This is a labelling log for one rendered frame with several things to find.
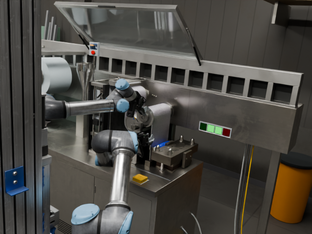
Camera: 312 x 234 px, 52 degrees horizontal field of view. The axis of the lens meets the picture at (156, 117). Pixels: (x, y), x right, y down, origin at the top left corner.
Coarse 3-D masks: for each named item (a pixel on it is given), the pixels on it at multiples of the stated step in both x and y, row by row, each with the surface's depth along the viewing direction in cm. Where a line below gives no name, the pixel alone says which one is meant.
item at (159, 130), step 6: (168, 120) 237; (156, 126) 225; (162, 126) 232; (168, 126) 239; (156, 132) 227; (162, 132) 234; (168, 132) 241; (156, 138) 228; (162, 138) 236; (156, 144) 230
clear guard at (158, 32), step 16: (80, 16) 248; (96, 16) 238; (112, 16) 228; (128, 16) 219; (144, 16) 211; (160, 16) 203; (96, 32) 262; (112, 32) 250; (128, 32) 240; (144, 32) 230; (160, 32) 221; (176, 32) 212; (128, 48) 264; (144, 48) 252; (160, 48) 241; (176, 48) 231
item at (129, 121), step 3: (135, 114) 231; (126, 117) 231; (129, 117) 231; (132, 117) 229; (126, 120) 232; (129, 120) 231; (132, 120) 229; (135, 120) 228; (126, 123) 233; (129, 123) 231; (132, 123) 229; (126, 126) 233; (129, 126) 232; (129, 129) 232
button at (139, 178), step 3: (138, 174) 206; (135, 177) 201; (138, 177) 202; (141, 177) 202; (144, 177) 202; (147, 177) 203; (135, 180) 201; (138, 180) 199; (141, 180) 198; (144, 180) 201
